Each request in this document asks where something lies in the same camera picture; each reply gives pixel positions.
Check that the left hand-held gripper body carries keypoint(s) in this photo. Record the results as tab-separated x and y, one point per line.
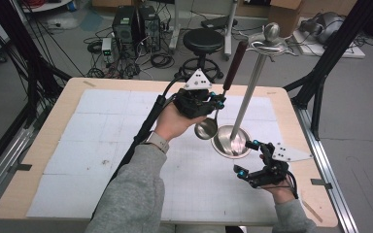
192	103

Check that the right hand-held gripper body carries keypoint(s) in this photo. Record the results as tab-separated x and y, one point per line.
272	176

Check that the steel utensil stand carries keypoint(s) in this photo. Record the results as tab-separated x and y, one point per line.
249	93

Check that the person's right hand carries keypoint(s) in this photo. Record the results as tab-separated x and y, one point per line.
283	194

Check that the person's left hand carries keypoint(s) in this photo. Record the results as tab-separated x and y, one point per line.
170	124

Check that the beige wrist watch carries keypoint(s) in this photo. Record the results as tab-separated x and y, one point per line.
157	141

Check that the black round stool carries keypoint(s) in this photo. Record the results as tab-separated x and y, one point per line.
203	40

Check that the black flat case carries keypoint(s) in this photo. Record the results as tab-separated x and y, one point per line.
218	22

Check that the black computer tower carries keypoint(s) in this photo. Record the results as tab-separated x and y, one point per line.
124	24
149	26

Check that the white power adapter box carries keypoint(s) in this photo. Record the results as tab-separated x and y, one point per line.
107	47

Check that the open cardboard box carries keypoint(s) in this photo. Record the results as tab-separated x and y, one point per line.
286	16

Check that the white grid mat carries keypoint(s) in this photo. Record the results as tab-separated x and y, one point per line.
87	136

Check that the white foam board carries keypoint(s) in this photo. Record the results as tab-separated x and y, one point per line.
336	51

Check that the grey bag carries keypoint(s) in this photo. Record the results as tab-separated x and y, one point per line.
325	24

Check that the white round table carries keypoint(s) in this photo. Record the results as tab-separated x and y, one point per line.
51	5

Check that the black table bracket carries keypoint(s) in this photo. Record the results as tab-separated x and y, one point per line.
22	167
320	183

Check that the aluminium rail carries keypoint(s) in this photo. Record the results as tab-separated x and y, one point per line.
0	161
327	168

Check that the black metal frame post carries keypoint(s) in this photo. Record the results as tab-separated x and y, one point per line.
333	55
29	64

